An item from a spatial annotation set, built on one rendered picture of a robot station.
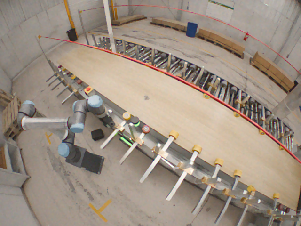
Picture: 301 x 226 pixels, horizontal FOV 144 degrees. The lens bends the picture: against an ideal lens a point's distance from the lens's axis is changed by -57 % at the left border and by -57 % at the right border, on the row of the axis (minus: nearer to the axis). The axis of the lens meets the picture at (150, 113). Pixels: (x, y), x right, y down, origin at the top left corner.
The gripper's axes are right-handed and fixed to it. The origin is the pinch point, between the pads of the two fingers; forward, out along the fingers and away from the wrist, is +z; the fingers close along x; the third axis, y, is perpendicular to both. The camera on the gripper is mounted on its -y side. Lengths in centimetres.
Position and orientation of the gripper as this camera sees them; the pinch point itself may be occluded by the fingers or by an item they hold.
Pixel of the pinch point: (110, 126)
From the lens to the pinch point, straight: 106.0
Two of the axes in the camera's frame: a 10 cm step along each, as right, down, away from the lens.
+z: -0.1, 5.4, 8.4
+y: -8.1, -4.9, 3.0
